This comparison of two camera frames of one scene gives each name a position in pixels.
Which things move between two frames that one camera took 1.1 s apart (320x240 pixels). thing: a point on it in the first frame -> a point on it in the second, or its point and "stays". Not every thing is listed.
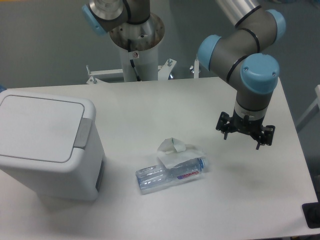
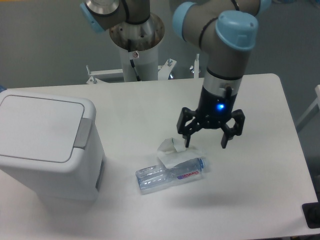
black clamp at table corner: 311,211 stays
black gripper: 246,125 -> 214,111
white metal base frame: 164,71 stays
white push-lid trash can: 51,144 stays
